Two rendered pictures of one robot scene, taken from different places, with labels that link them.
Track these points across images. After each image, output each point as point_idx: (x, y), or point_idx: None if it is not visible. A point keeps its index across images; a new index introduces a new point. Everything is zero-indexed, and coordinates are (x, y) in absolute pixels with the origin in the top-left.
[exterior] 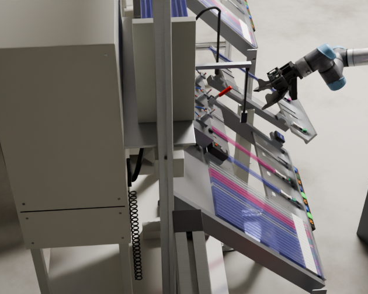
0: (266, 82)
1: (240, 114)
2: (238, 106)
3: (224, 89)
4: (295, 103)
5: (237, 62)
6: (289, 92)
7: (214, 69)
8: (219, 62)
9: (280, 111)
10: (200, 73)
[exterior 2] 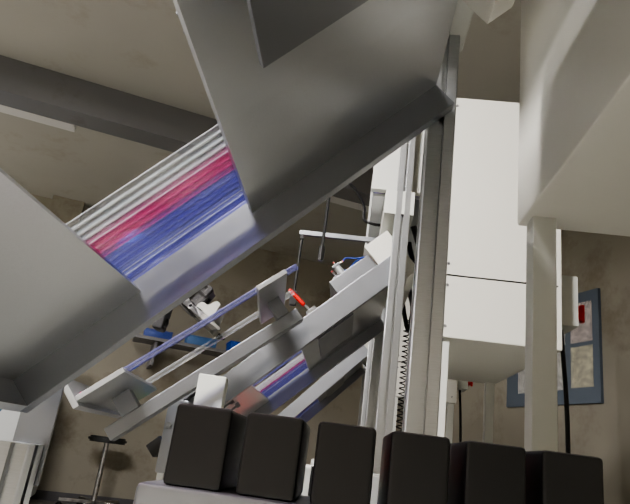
0: (205, 307)
1: (226, 390)
2: (225, 384)
3: (297, 295)
4: (84, 389)
5: (313, 231)
6: (168, 320)
7: (336, 239)
8: (330, 233)
9: (132, 394)
10: (340, 262)
